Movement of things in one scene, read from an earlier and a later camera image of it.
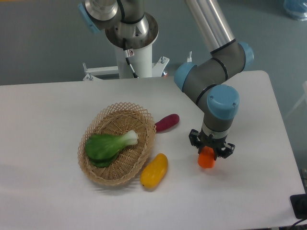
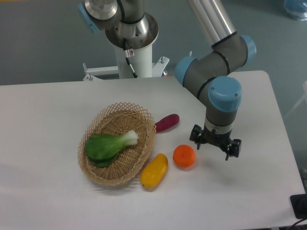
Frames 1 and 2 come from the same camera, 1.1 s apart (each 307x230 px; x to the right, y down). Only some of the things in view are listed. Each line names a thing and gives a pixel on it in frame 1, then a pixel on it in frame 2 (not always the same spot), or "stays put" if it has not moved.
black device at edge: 299,203 stays put
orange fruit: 206,157 -> 184,155
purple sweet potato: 167,122 stays put
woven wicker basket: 115,143 stays put
